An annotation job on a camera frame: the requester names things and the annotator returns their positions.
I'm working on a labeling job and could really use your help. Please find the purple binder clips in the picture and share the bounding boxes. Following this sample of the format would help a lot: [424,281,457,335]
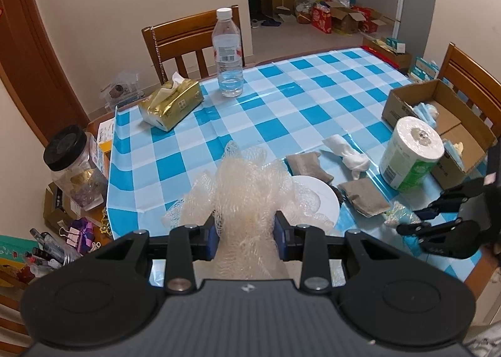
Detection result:
[59,218,96,252]

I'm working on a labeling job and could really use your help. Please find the brown carton under jar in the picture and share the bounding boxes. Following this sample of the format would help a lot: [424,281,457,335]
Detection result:
[43,181,106,232]

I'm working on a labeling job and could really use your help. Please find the silver refrigerator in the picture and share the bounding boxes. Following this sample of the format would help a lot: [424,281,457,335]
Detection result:
[392,0,439,54]

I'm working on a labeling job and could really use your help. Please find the binder clips and pens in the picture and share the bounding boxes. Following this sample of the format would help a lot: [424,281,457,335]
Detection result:
[23,228,79,275]

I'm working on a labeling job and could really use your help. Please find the red gift bag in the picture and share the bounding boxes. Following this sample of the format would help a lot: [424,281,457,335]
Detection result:
[312,5,333,35]

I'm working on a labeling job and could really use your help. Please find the blue face mask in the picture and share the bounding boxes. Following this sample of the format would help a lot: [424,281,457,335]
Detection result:
[442,139,466,170]

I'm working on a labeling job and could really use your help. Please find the blue white checkered tablecloth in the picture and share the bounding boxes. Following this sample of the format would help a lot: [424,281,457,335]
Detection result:
[106,47,494,291]

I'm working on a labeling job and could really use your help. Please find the brown wooden door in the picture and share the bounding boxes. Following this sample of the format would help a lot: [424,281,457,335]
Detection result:
[0,0,90,146]

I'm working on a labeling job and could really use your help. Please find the gold tissue pack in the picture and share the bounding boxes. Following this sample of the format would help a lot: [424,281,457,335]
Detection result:
[138,72,204,132]

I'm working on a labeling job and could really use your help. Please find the clear plastic container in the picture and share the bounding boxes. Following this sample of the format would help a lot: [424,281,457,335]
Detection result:
[100,71,142,107]

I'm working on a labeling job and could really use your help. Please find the brown cloth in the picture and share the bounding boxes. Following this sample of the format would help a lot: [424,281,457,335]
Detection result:
[285,151,334,182]
[338,178,392,218]

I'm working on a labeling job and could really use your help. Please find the cardboard box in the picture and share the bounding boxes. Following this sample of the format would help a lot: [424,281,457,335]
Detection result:
[381,79,498,189]
[331,5,366,34]

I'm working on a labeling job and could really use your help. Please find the cream mesh bath pouf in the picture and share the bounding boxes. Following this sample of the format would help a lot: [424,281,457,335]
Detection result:
[162,140,339,279]

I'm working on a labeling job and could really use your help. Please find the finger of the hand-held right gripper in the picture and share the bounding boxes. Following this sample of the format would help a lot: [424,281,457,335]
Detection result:
[417,174,498,221]
[396,218,482,258]

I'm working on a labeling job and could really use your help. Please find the open cardboard box on floor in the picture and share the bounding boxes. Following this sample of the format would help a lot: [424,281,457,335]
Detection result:
[331,5,366,34]

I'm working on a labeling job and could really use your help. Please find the clear plastic water bottle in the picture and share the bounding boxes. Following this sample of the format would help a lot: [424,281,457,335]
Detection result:
[212,8,244,98]

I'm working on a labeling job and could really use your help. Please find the blue white packet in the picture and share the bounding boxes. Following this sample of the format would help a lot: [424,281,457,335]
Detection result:
[409,57,440,84]

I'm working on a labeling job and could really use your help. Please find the white plate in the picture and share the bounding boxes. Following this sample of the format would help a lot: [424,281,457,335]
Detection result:
[292,176,340,225]

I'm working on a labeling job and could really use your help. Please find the blue white tissue box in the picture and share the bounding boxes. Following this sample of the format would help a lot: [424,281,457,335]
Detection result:
[385,37,408,53]

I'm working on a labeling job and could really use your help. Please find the wooden chair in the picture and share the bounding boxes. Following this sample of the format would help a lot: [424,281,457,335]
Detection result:
[142,5,245,86]
[438,42,501,131]

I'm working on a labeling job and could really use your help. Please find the clear jar with black lid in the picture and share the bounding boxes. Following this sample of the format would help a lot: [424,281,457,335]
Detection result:
[43,124,109,209]

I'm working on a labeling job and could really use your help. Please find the pair of slippers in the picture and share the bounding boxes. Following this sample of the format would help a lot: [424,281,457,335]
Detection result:
[250,17,282,29]

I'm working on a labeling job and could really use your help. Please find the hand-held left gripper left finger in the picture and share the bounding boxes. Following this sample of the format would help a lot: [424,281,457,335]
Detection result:
[80,214,220,295]

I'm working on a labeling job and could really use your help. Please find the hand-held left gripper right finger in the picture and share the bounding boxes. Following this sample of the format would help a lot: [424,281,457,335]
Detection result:
[273,210,423,291]

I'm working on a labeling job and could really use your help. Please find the brown cloth on right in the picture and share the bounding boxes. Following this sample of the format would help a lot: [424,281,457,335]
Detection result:
[338,178,392,218]

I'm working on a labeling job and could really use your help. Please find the toilet paper roll green wrapper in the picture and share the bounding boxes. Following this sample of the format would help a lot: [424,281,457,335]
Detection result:
[379,116,446,192]

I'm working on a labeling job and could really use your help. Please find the brown cloth on left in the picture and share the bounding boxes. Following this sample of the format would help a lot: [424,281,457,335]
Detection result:
[285,151,334,182]

